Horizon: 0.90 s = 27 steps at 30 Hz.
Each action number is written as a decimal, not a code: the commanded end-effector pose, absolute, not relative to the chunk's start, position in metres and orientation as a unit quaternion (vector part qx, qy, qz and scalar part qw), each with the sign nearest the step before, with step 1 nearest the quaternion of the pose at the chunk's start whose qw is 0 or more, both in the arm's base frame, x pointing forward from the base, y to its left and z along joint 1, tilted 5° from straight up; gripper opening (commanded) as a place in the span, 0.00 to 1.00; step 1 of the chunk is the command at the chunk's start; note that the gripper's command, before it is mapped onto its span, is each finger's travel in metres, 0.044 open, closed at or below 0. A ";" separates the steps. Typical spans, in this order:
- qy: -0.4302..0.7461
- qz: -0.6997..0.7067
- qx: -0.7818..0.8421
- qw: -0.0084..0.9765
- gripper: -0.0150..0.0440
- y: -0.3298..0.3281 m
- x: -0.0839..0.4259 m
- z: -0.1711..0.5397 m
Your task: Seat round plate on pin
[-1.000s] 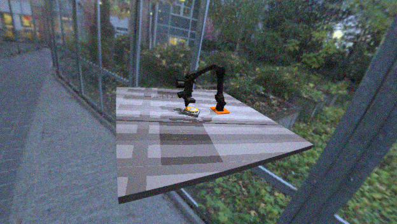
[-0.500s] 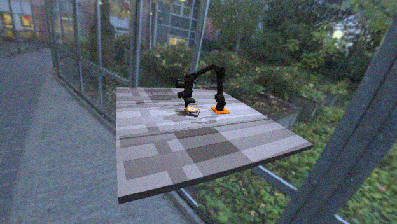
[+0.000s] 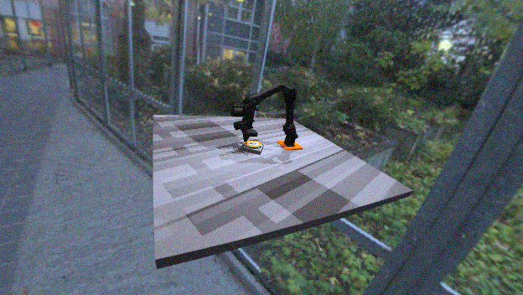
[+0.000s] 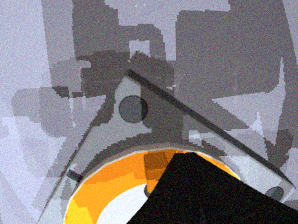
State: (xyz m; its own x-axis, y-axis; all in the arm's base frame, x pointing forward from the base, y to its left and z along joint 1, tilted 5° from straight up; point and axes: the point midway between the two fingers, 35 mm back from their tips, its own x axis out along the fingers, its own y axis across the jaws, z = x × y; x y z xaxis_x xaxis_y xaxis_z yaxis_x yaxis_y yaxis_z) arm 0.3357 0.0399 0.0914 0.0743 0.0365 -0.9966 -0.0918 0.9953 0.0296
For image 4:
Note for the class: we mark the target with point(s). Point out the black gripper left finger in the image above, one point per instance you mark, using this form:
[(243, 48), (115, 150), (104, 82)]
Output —
[(171, 202)]

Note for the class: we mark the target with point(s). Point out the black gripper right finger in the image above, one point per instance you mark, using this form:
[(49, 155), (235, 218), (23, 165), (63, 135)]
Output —
[(219, 198)]

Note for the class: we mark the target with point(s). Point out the orange and white round plate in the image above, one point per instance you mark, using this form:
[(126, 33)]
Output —
[(114, 190)]

